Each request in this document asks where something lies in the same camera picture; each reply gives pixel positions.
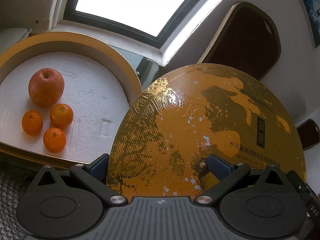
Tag round golden box lid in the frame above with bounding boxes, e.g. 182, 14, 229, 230
106, 64, 306, 198

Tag red apple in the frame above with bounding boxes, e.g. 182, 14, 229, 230
28, 68, 65, 108

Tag front mandarin orange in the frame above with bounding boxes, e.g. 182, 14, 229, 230
43, 127, 67, 153

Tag mandarin orange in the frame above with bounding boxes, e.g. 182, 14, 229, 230
21, 110, 43, 136
43, 127, 67, 153
49, 103, 74, 129

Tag back mandarin orange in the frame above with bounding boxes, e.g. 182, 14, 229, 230
49, 103, 74, 129

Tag houndstooth patterned cloth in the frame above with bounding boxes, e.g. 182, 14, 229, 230
1, 168, 27, 239

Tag left mandarin orange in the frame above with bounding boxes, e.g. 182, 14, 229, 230
21, 110, 43, 136

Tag white foam insert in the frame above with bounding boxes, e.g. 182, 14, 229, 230
1, 53, 129, 163

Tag round golden gift box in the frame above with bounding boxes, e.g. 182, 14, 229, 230
1, 32, 142, 167

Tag dark red chair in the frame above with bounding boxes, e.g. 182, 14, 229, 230
195, 2, 319, 158

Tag white pillow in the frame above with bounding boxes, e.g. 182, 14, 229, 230
0, 28, 31, 55

